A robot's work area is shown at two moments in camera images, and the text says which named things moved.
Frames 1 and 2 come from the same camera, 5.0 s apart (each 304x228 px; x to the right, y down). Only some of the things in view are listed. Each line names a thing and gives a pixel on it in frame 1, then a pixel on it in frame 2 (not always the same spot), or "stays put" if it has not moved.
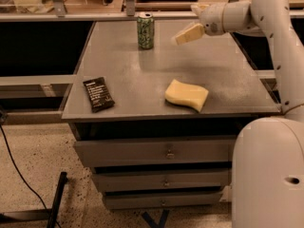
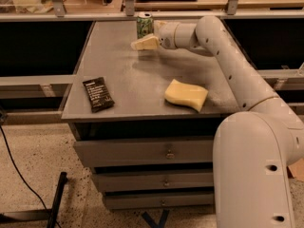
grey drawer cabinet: x=158 y=122 stays put
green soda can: x=145 y=31 stays put
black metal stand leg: x=49 y=215 stays put
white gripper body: x=212 y=19 to x=165 y=34
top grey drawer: x=157 y=151 stays put
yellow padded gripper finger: x=202 y=6 to x=159 y=24
